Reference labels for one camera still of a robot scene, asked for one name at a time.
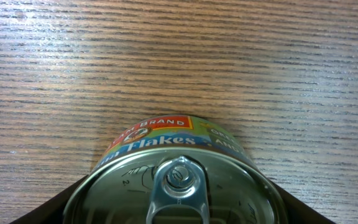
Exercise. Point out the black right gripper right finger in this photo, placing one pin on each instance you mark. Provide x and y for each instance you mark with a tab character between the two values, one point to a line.
288	209

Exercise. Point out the tin can with pull tab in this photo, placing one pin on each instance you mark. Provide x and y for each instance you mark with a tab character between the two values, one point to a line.
175	169

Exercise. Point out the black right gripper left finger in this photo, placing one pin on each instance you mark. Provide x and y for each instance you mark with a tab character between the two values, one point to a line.
52	210

